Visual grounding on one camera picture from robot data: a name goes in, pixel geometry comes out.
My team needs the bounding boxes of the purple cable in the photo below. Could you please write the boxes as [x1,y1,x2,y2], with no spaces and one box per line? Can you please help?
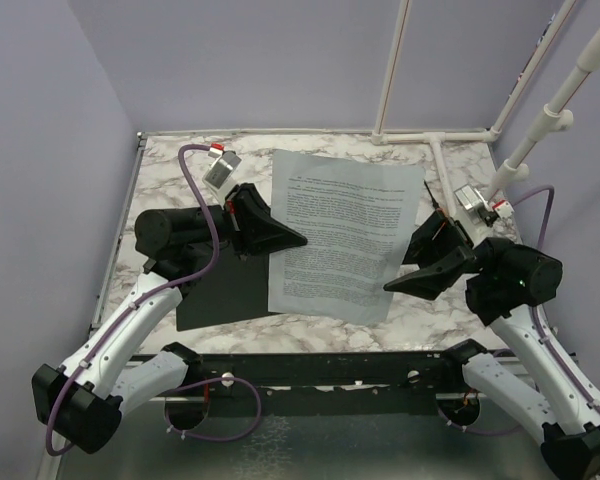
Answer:
[437,184,600,436]
[44,143,264,457]

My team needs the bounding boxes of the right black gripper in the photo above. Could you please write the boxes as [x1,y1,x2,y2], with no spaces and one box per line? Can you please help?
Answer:
[374,208,515,299]

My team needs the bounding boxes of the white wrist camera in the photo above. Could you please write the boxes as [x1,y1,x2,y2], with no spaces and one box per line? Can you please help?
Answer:
[203,143,242,203]
[452,184,514,246]

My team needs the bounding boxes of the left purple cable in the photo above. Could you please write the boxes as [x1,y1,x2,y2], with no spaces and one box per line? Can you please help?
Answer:
[44,143,264,457]

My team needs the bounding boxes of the white pvc pipe frame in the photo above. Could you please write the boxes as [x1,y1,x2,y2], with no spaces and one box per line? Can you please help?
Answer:
[371,1,600,200]

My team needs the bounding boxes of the grey black file folder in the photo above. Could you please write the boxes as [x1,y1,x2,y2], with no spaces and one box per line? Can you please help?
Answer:
[175,202,276,333]

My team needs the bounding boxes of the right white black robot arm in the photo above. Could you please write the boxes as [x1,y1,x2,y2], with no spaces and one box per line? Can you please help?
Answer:
[384,209,600,479]

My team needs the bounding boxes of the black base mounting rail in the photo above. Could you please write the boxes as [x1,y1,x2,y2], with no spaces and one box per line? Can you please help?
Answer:
[184,351,471,416]

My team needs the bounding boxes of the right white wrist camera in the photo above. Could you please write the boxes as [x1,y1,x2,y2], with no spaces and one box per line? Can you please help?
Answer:
[452,184,514,246]

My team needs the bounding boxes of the orange handled screwdriver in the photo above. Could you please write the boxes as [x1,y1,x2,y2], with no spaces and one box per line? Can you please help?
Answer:
[424,181,442,211]

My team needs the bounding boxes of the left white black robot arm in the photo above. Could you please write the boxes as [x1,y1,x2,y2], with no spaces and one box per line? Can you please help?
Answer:
[31,183,308,456]

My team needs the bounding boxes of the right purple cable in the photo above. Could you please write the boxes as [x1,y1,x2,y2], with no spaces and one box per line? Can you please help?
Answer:
[437,184,600,436]

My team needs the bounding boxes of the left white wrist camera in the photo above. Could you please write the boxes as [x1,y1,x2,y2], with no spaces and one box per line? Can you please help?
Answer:
[203,143,242,203]

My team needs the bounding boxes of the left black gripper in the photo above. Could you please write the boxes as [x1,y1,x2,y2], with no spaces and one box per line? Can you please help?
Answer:
[185,182,309,259]

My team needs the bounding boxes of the printed paper sheet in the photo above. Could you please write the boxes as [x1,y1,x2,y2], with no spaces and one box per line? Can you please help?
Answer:
[268,150,425,325]

